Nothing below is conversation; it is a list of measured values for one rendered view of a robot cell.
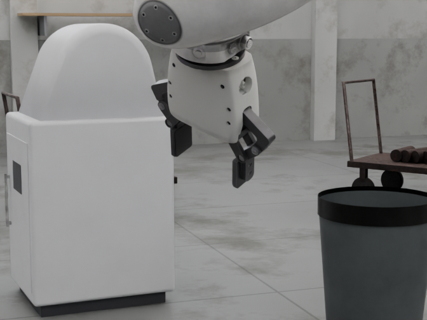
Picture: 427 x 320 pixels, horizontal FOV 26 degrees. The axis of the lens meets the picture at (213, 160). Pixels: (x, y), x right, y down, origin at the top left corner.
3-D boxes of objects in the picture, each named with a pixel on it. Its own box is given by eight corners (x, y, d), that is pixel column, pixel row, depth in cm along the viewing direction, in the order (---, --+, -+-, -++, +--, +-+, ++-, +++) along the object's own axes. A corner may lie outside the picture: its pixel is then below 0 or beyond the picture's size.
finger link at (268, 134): (277, 115, 98) (273, 155, 102) (220, 86, 102) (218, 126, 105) (271, 120, 97) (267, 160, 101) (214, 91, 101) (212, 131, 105)
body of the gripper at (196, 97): (269, 40, 98) (267, 125, 105) (195, 11, 103) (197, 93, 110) (226, 72, 93) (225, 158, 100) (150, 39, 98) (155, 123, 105)
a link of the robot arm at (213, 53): (269, 20, 97) (268, 44, 99) (204, -5, 101) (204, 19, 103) (220, 54, 92) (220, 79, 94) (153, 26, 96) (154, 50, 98)
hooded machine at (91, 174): (20, 322, 456) (11, 23, 435) (4, 286, 518) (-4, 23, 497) (178, 306, 482) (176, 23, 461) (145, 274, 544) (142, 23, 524)
